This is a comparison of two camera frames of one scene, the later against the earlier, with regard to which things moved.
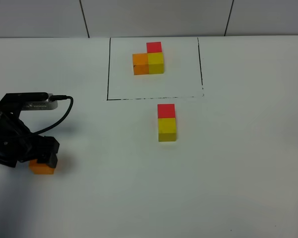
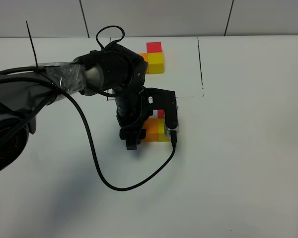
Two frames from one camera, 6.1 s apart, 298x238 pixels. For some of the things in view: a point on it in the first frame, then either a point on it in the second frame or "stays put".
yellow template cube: x=155 y=63 stays put
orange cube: x=38 y=168 to x=151 y=125
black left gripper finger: x=51 y=161 to x=141 y=136
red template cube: x=154 y=47 stays put
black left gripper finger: x=47 y=146 to x=131 y=139
